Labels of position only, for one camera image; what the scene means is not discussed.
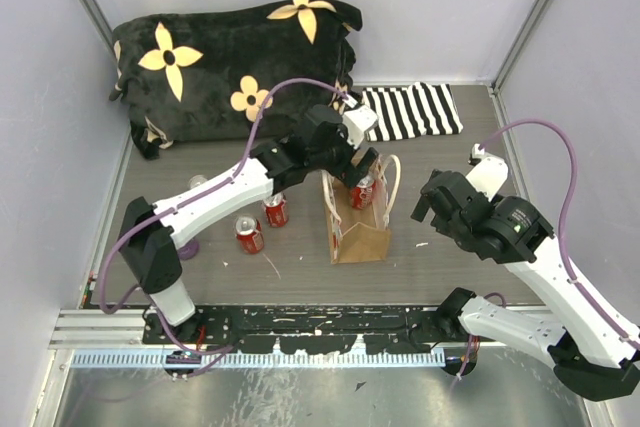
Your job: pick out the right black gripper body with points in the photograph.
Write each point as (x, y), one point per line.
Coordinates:
(457, 233)

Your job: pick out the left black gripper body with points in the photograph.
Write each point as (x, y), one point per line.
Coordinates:
(341, 164)

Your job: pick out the red cola can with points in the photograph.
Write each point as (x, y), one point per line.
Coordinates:
(248, 232)
(362, 194)
(276, 210)

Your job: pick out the brown canvas bag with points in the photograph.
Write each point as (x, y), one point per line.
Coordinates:
(361, 235)

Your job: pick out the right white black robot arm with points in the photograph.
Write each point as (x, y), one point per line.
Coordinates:
(591, 349)

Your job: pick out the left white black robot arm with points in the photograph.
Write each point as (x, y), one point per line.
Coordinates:
(152, 233)

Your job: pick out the black white striped cloth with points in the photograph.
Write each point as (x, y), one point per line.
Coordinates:
(420, 109)

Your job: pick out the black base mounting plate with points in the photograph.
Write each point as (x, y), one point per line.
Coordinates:
(316, 329)

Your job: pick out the far purple soda can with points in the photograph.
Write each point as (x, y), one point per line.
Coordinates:
(197, 181)

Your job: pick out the purple soda can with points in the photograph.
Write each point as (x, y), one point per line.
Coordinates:
(197, 181)
(189, 250)

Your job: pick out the near purple soda can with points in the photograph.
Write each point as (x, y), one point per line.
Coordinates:
(189, 250)

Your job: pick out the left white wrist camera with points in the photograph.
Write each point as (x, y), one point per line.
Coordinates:
(359, 121)

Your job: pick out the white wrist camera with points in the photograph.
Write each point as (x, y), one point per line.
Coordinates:
(359, 121)
(489, 172)

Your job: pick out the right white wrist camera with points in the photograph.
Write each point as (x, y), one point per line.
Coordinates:
(489, 172)

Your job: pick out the white slotted cable duct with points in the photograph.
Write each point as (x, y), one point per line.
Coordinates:
(169, 359)

